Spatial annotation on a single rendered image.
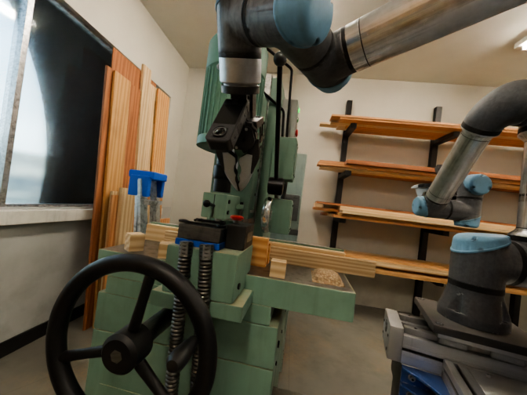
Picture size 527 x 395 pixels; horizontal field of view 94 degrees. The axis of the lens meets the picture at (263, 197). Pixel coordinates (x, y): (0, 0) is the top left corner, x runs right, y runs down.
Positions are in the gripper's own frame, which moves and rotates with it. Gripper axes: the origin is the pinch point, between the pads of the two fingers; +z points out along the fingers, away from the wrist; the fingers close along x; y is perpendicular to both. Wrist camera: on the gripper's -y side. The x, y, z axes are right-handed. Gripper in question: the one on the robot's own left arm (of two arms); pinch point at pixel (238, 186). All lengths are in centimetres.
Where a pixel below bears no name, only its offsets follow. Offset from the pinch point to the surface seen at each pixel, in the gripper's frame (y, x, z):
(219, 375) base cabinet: -19.6, -1.5, 36.3
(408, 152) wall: 266, -123, 63
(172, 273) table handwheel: -22.3, 3.3, 4.3
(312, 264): 5.9, -18.6, 23.5
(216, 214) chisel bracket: 7.1, 8.6, 12.9
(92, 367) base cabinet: -23, 30, 41
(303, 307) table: -10.4, -17.1, 20.7
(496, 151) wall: 277, -216, 56
